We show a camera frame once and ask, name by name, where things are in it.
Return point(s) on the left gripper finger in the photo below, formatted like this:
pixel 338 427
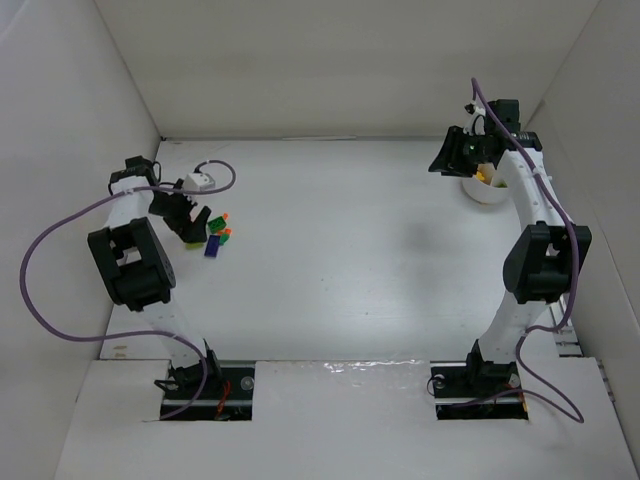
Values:
pixel 199 224
pixel 186 234

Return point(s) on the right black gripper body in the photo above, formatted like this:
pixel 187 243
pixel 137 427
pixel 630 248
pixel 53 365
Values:
pixel 451 151

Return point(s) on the purple lego brick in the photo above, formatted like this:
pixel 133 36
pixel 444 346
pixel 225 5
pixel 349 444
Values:
pixel 212 246

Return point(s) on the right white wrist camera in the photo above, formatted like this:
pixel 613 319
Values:
pixel 475 125

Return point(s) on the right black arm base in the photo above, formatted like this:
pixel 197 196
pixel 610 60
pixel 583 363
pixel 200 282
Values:
pixel 489 392

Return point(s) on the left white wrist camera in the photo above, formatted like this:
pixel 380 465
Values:
pixel 199 182

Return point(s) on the white divided round container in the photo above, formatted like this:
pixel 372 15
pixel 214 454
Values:
pixel 492 192

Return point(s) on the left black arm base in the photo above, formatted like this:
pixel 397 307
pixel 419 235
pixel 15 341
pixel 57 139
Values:
pixel 226 400

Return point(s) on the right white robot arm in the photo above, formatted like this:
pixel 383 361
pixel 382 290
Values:
pixel 542 266

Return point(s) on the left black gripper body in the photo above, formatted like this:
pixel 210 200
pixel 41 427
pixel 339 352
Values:
pixel 179 215

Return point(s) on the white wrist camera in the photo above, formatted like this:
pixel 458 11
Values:
pixel 199 182
pixel 475 125

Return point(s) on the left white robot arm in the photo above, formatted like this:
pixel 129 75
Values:
pixel 138 273

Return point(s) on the dark green lego brick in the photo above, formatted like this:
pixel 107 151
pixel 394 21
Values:
pixel 217 225

